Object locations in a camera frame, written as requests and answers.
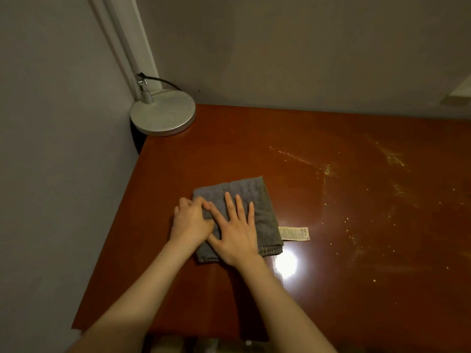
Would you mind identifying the person's left hand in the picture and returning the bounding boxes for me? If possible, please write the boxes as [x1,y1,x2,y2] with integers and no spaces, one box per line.
[169,196,216,251]

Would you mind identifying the person's right hand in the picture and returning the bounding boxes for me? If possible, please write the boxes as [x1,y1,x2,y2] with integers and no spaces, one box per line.
[206,192,260,269]

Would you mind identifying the grey towel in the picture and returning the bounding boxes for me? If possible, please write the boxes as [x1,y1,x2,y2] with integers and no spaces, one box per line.
[192,176,284,264]

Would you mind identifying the person's right forearm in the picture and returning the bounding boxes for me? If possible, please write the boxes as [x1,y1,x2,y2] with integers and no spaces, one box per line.
[235,254,338,353]

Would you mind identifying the person's left forearm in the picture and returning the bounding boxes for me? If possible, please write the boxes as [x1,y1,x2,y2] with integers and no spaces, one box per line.
[65,240,201,353]

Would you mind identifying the white towel care label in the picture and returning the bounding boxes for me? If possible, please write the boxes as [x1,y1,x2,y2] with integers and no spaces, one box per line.
[278,227,310,242]

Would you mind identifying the silver desk lamp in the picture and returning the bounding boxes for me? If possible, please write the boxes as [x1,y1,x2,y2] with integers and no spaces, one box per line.
[100,0,196,137]

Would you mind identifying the scattered yellow crumbs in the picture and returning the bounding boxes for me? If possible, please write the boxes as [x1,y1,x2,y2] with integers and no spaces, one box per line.
[268,134,471,288]

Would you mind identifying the black lamp cable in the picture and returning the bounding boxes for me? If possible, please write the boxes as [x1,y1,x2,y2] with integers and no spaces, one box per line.
[138,72,182,91]

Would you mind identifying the white wall fixture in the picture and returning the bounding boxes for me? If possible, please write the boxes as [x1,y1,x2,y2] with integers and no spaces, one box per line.
[439,74,471,107]

